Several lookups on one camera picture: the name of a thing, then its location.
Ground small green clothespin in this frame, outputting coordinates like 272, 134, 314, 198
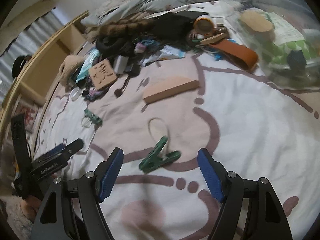
81, 109, 103, 128

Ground green clothespin with loop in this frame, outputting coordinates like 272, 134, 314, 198
138, 117, 182, 174

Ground half-round wooden block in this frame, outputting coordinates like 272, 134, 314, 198
143, 76, 200, 104

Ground black ribbed square box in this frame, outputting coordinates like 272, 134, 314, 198
286, 50, 306, 71

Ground small clear plastic lid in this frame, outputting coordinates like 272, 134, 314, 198
69, 87, 82, 101

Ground carved square wooden coaster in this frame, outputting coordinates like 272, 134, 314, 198
88, 59, 118, 90

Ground beige fuzzy slipper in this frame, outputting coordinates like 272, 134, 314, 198
59, 55, 85, 87

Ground cartoon print bed sheet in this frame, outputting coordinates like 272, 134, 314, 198
35, 1, 319, 239

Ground white power adapter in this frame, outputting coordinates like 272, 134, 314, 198
113, 55, 129, 75

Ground teal wet wipes pack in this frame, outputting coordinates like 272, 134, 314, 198
75, 48, 100, 83

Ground black fur-trimmed jacket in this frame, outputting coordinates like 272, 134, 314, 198
95, 11, 203, 58

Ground pink blue knitted item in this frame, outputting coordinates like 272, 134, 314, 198
134, 39, 161, 54

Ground white tissue packet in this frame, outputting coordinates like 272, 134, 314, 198
141, 45, 185, 67

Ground small wooden boat block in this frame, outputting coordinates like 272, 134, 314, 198
194, 33, 229, 45

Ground orange tape roll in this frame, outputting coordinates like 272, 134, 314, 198
193, 15, 216, 37

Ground round wooden brush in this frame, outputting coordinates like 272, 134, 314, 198
240, 10, 275, 41

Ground brown braided cord pompom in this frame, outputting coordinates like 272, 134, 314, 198
114, 75, 131, 98

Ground wooden bed frame shelf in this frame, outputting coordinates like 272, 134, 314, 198
1, 11, 88, 140

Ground orange leather strap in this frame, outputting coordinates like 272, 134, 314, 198
199, 39, 259, 71

